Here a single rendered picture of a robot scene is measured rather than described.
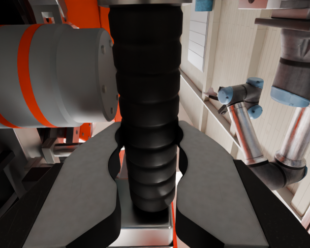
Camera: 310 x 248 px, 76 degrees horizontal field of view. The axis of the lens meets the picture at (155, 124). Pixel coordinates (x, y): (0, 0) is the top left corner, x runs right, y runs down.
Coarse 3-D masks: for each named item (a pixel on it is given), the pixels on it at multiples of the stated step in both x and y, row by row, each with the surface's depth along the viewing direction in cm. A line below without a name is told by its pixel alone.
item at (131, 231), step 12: (120, 180) 18; (120, 192) 17; (120, 204) 16; (132, 204) 16; (132, 216) 15; (144, 216) 15; (156, 216) 15; (168, 216) 15; (132, 228) 14; (144, 228) 14; (156, 228) 14; (168, 228) 14; (120, 240) 15; (132, 240) 15; (144, 240) 15; (156, 240) 15; (168, 240) 15
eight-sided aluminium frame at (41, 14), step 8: (32, 0) 43; (40, 0) 43; (48, 0) 43; (56, 0) 43; (32, 8) 44; (40, 8) 44; (48, 8) 44; (56, 8) 44; (64, 8) 46; (40, 16) 45; (48, 16) 46; (56, 16) 45; (64, 16) 46; (56, 128) 50; (64, 128) 54; (72, 128) 50; (56, 136) 50; (72, 136) 50
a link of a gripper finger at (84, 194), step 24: (96, 144) 10; (120, 144) 12; (72, 168) 9; (96, 168) 9; (120, 168) 11; (72, 192) 8; (96, 192) 8; (48, 216) 7; (72, 216) 7; (96, 216) 7; (120, 216) 8; (48, 240) 6; (72, 240) 6; (96, 240) 7
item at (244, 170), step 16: (240, 160) 9; (240, 176) 8; (256, 176) 8; (256, 192) 7; (272, 192) 7; (256, 208) 7; (272, 208) 7; (272, 224) 6; (288, 224) 6; (272, 240) 6; (288, 240) 6; (304, 240) 6
